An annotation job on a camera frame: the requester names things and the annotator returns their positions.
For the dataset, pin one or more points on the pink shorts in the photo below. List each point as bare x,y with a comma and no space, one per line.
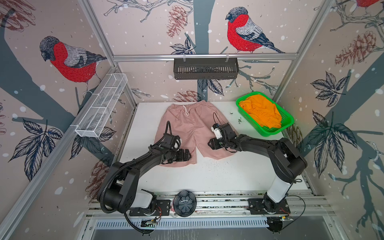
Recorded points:
192,123

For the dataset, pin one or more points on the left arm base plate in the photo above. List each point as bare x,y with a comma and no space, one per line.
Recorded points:
156,208

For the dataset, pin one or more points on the black hanging wire basket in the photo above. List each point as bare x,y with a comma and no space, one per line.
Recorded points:
206,68

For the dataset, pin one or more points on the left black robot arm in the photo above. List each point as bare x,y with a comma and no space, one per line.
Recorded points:
119,190

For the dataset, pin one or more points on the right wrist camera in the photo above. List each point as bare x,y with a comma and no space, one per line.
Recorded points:
216,130

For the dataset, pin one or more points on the green plastic basket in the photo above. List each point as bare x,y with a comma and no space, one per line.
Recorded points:
287,119

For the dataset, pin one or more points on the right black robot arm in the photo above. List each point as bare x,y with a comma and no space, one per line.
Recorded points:
286,159

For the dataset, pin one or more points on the orange shorts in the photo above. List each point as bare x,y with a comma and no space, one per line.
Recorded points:
262,111

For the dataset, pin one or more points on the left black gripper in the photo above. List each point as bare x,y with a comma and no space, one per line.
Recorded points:
181,157

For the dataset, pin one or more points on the white mesh wall shelf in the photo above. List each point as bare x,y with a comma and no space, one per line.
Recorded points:
99,112

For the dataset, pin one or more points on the horizontal aluminium frame bar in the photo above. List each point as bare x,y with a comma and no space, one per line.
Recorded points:
165,58

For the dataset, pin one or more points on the black round fan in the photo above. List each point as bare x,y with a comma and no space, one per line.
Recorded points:
185,203

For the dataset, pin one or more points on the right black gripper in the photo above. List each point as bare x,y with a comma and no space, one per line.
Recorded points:
214,143

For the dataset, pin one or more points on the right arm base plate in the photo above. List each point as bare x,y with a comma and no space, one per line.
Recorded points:
260,206

